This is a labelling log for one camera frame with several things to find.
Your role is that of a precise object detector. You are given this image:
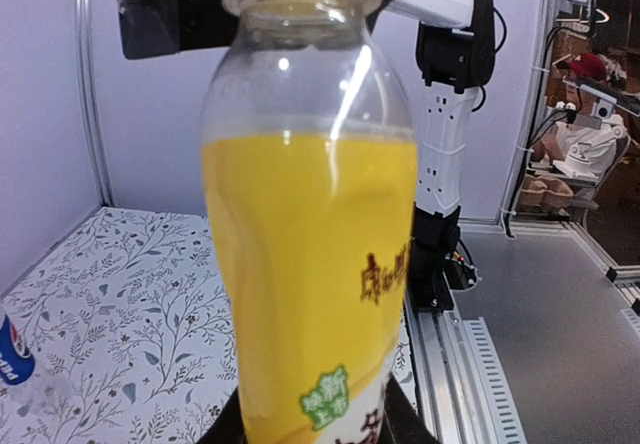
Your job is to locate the person in red cap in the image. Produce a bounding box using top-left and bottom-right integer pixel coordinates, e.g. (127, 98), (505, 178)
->
(531, 52), (628, 179)

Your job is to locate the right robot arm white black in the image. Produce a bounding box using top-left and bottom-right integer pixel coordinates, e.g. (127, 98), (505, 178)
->
(118, 0), (507, 313)

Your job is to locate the right aluminium corner post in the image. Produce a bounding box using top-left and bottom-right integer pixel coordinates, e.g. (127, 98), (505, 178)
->
(500, 0), (559, 239)

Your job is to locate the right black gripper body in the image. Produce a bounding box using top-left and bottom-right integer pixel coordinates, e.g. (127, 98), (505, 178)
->
(117, 0), (235, 60)

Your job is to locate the yellow juice bottle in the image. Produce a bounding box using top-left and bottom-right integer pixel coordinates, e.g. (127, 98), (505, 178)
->
(201, 0), (417, 443)

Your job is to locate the aluminium corner post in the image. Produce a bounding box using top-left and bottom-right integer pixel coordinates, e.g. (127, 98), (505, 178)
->
(75, 0), (116, 207)
(500, 0), (559, 239)

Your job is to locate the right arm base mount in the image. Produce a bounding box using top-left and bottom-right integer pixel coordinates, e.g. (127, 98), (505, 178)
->
(408, 242), (480, 314)

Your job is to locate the aluminium front rail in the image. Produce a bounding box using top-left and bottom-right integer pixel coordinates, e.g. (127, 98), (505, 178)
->
(400, 303), (527, 443)

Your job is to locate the Pepsi bottle blue label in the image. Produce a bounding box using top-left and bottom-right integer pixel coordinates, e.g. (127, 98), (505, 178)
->
(0, 308), (36, 388)

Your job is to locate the left aluminium corner post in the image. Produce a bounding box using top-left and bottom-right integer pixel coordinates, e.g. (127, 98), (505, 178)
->
(75, 0), (116, 207)

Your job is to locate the floral patterned table mat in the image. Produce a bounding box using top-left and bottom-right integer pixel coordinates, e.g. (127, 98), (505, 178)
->
(0, 206), (421, 444)

